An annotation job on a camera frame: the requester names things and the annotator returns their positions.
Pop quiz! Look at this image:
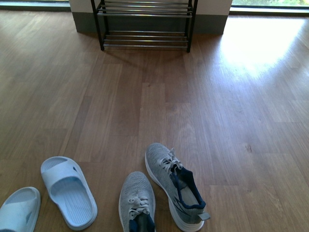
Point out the grey sneaker with navy collar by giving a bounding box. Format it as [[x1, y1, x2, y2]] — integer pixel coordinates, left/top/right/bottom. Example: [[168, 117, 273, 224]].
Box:
[[145, 143, 210, 232]]

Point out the grey knit sneaker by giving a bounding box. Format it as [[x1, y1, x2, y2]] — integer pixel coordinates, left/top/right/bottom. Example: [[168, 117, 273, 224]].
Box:
[[118, 172, 156, 232]]

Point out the light blue slide sandal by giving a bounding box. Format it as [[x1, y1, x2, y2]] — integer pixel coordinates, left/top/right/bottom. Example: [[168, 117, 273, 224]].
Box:
[[41, 156, 98, 231], [0, 187, 41, 232]]

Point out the black metal shoe rack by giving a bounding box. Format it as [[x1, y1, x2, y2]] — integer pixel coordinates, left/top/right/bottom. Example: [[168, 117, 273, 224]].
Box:
[[91, 0, 198, 52]]

